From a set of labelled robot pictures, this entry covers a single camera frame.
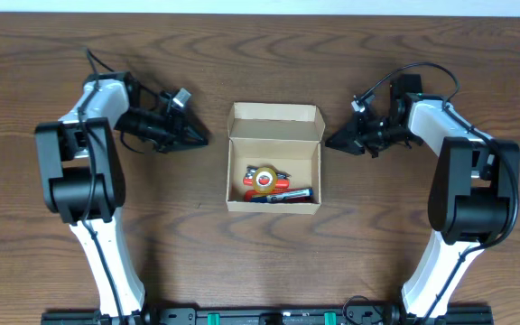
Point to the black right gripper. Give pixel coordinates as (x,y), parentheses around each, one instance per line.
(361,134)

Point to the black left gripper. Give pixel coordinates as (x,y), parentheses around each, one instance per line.
(174,127)

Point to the cardboard box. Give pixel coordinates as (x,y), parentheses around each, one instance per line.
(283,137)

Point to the blue capped white marker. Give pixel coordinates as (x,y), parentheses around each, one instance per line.
(287,195)

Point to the red and black multitool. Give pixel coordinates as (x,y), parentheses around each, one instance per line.
(282,183)

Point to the red utility knife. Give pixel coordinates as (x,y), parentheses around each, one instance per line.
(251,195)

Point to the yellow tape roll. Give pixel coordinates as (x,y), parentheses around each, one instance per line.
(264,180)

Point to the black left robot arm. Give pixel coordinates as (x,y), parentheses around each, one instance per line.
(83,181)

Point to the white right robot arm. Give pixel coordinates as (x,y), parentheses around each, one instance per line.
(474,198)

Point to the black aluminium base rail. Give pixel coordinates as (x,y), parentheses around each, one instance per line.
(360,311)

